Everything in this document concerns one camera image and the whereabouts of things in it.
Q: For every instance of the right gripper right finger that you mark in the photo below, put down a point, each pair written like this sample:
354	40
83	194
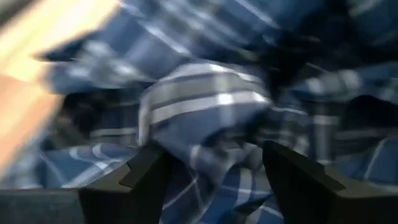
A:
298	186

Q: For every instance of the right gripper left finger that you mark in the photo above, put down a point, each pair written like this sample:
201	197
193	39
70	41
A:
140	193

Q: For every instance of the blue plaid shirt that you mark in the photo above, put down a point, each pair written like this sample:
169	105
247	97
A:
202	109

